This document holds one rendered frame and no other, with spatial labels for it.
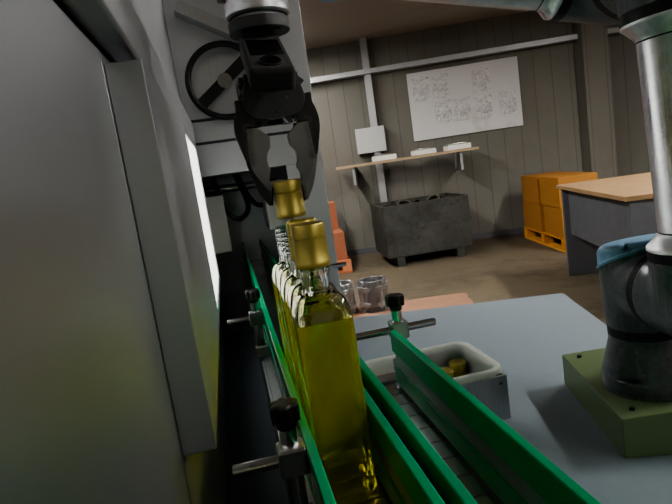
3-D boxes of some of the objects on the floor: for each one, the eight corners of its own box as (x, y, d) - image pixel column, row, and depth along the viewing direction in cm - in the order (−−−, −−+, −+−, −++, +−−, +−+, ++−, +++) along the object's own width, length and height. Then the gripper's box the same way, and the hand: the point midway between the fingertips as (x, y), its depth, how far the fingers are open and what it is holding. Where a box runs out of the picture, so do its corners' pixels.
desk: (655, 264, 472) (650, 172, 460) (769, 311, 327) (765, 178, 315) (563, 275, 482) (555, 185, 470) (633, 325, 337) (625, 197, 326)
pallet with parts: (474, 312, 412) (468, 261, 406) (500, 358, 317) (493, 292, 311) (293, 333, 427) (285, 284, 421) (267, 382, 333) (256, 320, 327)
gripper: (298, 29, 70) (323, 195, 74) (210, 38, 68) (239, 208, 72) (310, 8, 62) (337, 196, 65) (209, 17, 60) (243, 211, 63)
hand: (287, 192), depth 65 cm, fingers closed on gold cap, 3 cm apart
